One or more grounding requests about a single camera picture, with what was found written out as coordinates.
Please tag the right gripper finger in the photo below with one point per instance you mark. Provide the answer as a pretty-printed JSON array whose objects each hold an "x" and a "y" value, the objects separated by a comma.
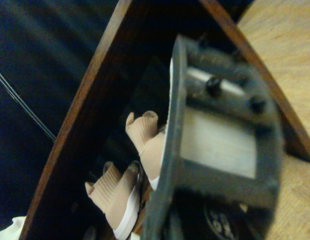
[{"x": 220, "y": 177}]

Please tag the beige shoe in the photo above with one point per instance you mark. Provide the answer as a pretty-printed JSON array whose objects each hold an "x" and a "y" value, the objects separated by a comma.
[
  {"x": 115, "y": 195},
  {"x": 150, "y": 145}
]

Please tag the brown shoe rack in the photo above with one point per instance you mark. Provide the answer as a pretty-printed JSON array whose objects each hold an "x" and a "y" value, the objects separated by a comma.
[{"x": 77, "y": 112}]

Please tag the curtain stand pole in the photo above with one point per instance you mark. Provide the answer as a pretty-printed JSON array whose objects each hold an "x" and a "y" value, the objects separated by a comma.
[{"x": 25, "y": 103}]

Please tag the white shoe with red mark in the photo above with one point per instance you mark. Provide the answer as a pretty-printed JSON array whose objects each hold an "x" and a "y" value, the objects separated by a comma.
[{"x": 16, "y": 228}]

